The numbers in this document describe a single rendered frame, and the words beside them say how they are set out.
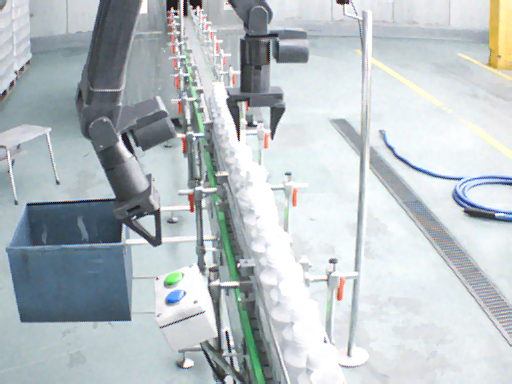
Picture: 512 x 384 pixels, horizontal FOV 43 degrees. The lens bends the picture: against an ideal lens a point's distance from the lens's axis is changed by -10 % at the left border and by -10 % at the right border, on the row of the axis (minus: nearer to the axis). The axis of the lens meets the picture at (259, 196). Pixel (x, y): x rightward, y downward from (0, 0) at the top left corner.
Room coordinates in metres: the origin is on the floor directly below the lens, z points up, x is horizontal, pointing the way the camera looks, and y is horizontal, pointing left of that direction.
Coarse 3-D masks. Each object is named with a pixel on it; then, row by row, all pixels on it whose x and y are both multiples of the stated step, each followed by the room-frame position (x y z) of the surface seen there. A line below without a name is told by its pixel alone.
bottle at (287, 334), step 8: (296, 304) 0.85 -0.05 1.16; (304, 304) 0.86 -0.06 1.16; (312, 304) 0.85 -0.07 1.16; (296, 312) 0.83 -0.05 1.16; (304, 312) 0.82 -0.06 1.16; (312, 312) 0.83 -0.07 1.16; (296, 320) 0.83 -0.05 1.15; (304, 320) 0.82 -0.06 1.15; (312, 320) 0.83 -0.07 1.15; (288, 328) 0.84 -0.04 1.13; (320, 328) 0.84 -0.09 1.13; (288, 336) 0.83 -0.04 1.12; (288, 344) 0.82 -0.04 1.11
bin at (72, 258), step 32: (32, 224) 1.76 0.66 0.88; (64, 224) 1.77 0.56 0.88; (96, 224) 1.78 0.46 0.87; (32, 256) 1.46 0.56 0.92; (64, 256) 1.48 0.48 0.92; (96, 256) 1.49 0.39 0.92; (128, 256) 1.65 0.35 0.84; (32, 288) 1.46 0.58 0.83; (64, 288) 1.47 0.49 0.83; (96, 288) 1.48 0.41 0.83; (128, 288) 1.53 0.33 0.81; (32, 320) 1.46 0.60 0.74; (64, 320) 1.47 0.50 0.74; (96, 320) 1.48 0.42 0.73; (128, 320) 1.49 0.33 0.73
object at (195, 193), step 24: (192, 48) 3.30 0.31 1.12; (216, 48) 3.76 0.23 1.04; (192, 72) 2.85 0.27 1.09; (240, 72) 2.87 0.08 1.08; (240, 120) 1.97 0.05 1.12; (192, 144) 1.95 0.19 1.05; (264, 144) 1.98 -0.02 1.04; (192, 168) 1.95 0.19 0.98; (192, 192) 1.50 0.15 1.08; (216, 192) 1.51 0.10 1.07; (288, 192) 1.52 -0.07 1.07; (288, 216) 1.53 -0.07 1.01; (216, 264) 1.50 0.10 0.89; (240, 264) 1.07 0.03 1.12; (336, 264) 1.08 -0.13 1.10; (216, 288) 1.05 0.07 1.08; (240, 288) 1.06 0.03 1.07; (336, 288) 1.08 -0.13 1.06; (216, 312) 1.05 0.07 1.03
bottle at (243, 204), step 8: (248, 168) 1.32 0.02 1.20; (256, 168) 1.33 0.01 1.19; (248, 176) 1.30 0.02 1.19; (256, 176) 1.29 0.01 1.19; (264, 176) 1.30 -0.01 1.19; (248, 184) 1.30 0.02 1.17; (256, 184) 1.29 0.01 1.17; (264, 184) 1.30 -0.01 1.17; (240, 192) 1.31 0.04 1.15; (248, 192) 1.29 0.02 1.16; (264, 192) 1.29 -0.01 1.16; (272, 192) 1.31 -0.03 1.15; (240, 200) 1.30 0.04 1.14; (272, 200) 1.30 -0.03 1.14; (240, 208) 1.29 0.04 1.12; (248, 208) 1.28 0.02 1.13; (240, 216) 1.30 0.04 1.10
